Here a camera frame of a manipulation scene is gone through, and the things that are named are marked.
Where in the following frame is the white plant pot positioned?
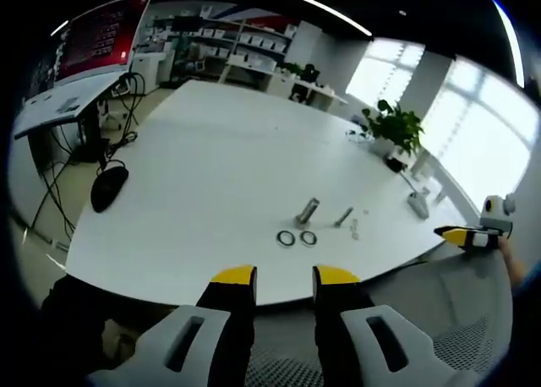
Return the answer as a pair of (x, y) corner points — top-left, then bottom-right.
(370, 135), (407, 159)

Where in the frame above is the grey side desk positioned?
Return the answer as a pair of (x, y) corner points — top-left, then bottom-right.
(14, 70), (130, 141)

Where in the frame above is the white low cabinet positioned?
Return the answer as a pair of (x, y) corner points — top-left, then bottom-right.
(270, 72), (350, 112)

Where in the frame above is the grey desktop device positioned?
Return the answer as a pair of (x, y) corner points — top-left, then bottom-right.
(407, 191), (430, 219)

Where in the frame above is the green potted plant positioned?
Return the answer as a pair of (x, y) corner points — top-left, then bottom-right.
(361, 99), (426, 156)

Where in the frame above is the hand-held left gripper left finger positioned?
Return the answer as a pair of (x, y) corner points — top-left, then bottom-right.
(84, 264), (258, 387)

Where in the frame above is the white storage shelf unit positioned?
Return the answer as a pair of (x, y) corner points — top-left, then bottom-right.
(151, 15), (299, 86)

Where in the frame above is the large threaded stud bolt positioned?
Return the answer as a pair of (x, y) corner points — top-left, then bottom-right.
(292, 197), (321, 229)

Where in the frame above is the large red-screen monitor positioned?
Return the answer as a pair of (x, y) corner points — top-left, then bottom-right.
(53, 0), (154, 86)

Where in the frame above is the bundle of black cables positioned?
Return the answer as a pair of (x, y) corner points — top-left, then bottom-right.
(25, 72), (147, 243)

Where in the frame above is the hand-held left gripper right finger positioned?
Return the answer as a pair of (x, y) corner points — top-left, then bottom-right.
(312, 264), (481, 387)

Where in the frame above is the slim threaded stud bolt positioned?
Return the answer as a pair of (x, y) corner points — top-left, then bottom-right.
(333, 207), (354, 229)

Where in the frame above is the person's black trouser leg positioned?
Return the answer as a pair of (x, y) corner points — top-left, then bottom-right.
(41, 274), (178, 373)

